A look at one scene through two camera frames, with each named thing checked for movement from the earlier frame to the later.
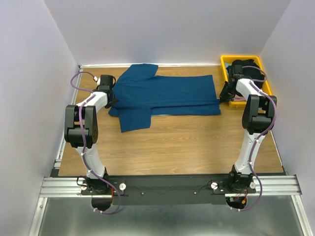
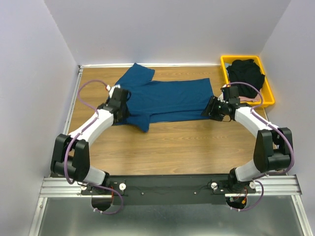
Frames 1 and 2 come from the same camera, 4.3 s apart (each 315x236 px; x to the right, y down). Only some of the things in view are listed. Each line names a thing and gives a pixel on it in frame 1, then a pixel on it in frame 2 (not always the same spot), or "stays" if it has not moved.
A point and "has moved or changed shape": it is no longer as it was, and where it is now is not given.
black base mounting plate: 164,190 stays
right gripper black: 223,97 → 212,102
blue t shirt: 141,94 has moved or changed shape
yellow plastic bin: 226,59 stays
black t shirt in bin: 252,73 stays
